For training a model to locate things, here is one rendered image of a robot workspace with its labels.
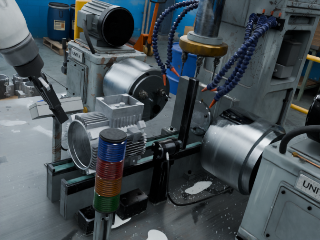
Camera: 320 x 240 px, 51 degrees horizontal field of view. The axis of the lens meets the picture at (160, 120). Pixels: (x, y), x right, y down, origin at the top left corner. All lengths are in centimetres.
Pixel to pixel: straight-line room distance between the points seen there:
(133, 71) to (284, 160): 76
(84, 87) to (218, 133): 78
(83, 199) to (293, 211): 61
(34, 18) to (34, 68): 604
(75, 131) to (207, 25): 58
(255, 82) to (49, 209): 88
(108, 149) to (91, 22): 103
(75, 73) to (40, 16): 536
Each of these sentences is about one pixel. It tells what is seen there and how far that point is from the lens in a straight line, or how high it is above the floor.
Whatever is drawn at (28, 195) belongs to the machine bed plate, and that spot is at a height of 80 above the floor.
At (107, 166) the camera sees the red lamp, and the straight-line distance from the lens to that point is 73.
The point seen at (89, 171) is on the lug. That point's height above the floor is 96.
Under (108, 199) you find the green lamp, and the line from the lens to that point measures 78.
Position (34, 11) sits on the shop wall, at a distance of 696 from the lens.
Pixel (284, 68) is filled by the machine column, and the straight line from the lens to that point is 148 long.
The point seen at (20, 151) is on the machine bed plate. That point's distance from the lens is 148.
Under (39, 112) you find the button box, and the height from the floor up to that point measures 105.
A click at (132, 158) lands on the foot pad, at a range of 110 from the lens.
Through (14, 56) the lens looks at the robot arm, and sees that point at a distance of 93.
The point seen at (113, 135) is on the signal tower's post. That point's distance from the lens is 72.
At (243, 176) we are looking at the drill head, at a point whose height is 102.
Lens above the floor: 155
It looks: 24 degrees down
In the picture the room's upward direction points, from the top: 9 degrees clockwise
